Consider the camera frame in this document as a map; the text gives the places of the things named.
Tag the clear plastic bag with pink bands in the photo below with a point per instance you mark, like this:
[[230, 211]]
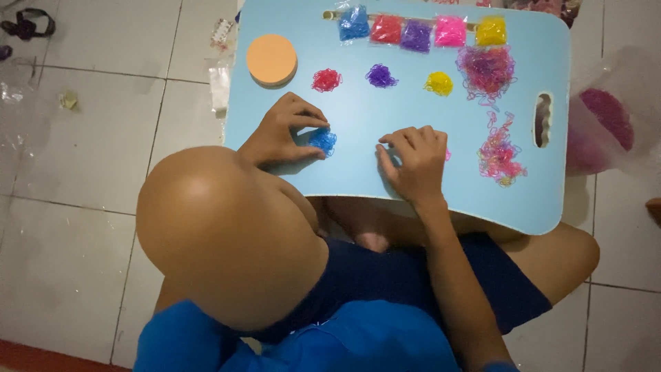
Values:
[[607, 124]]

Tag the person's right hand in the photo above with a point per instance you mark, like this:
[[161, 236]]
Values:
[[419, 166]]

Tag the bag of blue rubber bands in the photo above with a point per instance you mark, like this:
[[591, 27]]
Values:
[[354, 24]]

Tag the clear plastic wrapper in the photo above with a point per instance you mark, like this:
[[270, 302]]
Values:
[[219, 85]]

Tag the dark blue shorts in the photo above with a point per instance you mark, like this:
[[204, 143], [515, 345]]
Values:
[[413, 284]]

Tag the crumpled clear plastic sheet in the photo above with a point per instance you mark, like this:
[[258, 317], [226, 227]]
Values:
[[15, 93]]

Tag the orange round sponge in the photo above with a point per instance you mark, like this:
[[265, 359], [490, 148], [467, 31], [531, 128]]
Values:
[[271, 59]]

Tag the pile of blue rubber bands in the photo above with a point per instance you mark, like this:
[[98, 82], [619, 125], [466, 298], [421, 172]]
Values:
[[323, 140]]

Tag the pile of purple rubber bands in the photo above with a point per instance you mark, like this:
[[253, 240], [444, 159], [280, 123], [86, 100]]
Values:
[[381, 76]]

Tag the bag of purple rubber bands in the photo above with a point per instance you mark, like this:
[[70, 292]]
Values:
[[415, 36]]

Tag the person's legs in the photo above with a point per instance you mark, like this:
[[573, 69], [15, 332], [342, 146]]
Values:
[[227, 243]]

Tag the scattered mixed rubber bands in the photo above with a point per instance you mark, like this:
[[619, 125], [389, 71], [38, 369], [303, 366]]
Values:
[[498, 155]]

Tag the large pile of mixed rubber bands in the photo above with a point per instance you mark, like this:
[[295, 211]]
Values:
[[486, 71]]

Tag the bag of red rubber bands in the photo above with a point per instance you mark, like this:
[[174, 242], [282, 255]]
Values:
[[386, 29]]

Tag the bag of pink rubber bands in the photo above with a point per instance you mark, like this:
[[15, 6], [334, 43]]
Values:
[[450, 31]]

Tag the wooden stick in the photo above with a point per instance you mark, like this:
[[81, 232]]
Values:
[[330, 15]]

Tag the pile of red rubber bands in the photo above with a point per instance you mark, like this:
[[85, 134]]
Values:
[[326, 80]]

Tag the bag of yellow rubber bands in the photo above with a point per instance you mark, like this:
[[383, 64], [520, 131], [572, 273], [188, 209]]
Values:
[[490, 31]]

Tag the blue shirt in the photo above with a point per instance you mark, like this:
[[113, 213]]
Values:
[[299, 338]]

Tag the person's left hand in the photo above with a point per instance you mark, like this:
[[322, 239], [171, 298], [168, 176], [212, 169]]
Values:
[[276, 135]]

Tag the small white patterned packet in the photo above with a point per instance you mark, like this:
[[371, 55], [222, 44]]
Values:
[[222, 32]]

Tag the light blue lap table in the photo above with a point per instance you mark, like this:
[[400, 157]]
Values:
[[361, 119]]

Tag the pile of yellow rubber bands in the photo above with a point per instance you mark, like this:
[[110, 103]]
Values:
[[439, 83]]

